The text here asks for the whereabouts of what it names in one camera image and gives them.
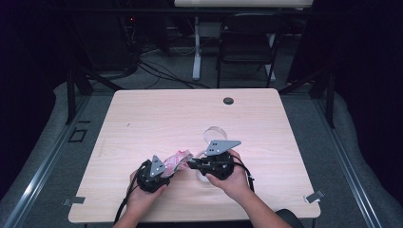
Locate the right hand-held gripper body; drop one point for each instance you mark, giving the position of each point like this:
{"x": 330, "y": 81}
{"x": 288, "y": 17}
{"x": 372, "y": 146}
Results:
{"x": 218, "y": 166}

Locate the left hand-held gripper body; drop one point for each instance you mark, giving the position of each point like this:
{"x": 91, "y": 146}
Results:
{"x": 152, "y": 182}

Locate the red and white plastic bag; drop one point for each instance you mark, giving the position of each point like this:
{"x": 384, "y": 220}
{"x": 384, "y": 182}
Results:
{"x": 177, "y": 161}

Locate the clear plastic cup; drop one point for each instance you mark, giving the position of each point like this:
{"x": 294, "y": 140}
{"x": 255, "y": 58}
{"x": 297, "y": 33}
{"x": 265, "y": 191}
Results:
{"x": 215, "y": 133}

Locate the person's left hand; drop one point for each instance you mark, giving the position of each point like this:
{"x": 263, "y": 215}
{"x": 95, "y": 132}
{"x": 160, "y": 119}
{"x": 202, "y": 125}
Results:
{"x": 141, "y": 201}

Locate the person's right hand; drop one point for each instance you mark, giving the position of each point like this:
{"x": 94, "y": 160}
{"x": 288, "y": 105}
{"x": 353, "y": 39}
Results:
{"x": 236, "y": 186}

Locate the dark round table grommet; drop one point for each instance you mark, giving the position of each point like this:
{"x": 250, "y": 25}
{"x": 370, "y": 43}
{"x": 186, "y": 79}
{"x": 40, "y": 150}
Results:
{"x": 228, "y": 101}

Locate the grey tape strip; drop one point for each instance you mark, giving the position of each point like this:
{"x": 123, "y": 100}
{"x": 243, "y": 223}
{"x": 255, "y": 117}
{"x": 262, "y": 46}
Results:
{"x": 74, "y": 200}
{"x": 314, "y": 196}

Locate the person's dark trouser leg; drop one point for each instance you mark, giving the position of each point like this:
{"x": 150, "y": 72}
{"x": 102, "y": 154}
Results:
{"x": 290, "y": 220}

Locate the white desk leg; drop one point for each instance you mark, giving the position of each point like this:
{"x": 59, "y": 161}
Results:
{"x": 197, "y": 57}

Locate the black metal stand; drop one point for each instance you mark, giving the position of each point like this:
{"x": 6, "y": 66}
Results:
{"x": 329, "y": 101}
{"x": 71, "y": 95}

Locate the black folding chair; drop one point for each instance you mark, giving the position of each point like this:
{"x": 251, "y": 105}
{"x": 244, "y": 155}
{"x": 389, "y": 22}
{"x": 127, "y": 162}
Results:
{"x": 247, "y": 41}

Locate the dark computer tower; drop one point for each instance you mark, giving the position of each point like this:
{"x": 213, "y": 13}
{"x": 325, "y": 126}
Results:
{"x": 130, "y": 38}

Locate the aluminium floor rail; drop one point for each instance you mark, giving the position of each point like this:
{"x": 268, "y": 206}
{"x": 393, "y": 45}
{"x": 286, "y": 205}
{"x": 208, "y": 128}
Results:
{"x": 41, "y": 177}
{"x": 351, "y": 177}

